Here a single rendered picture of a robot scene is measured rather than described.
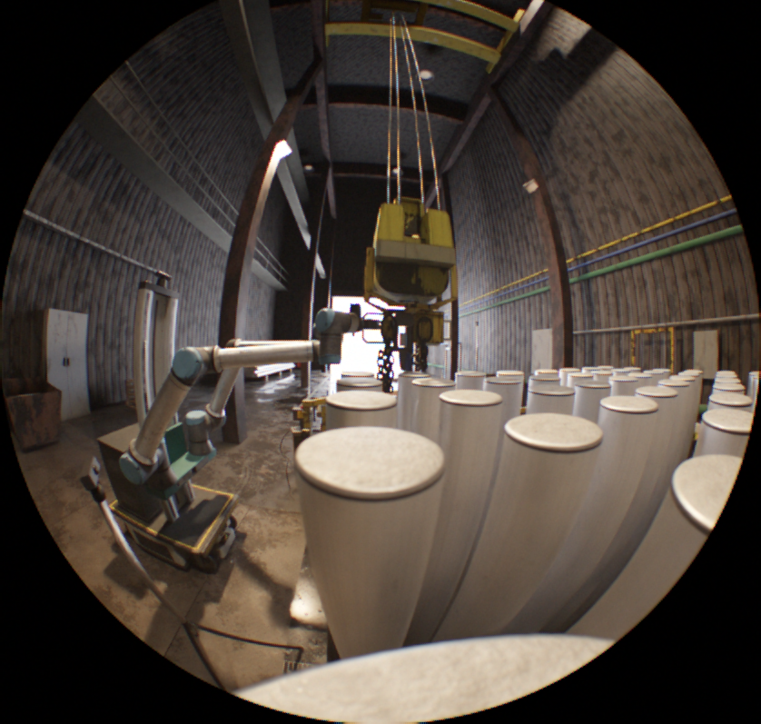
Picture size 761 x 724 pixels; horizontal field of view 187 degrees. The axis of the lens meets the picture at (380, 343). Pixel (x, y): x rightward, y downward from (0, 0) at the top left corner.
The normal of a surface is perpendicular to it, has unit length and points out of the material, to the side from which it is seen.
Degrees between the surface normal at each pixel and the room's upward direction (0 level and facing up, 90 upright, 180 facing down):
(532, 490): 90
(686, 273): 90
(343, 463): 4
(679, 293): 90
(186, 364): 84
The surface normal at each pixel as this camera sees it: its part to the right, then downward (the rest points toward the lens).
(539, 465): -0.79, -0.04
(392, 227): 0.11, -0.03
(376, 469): 0.05, -1.00
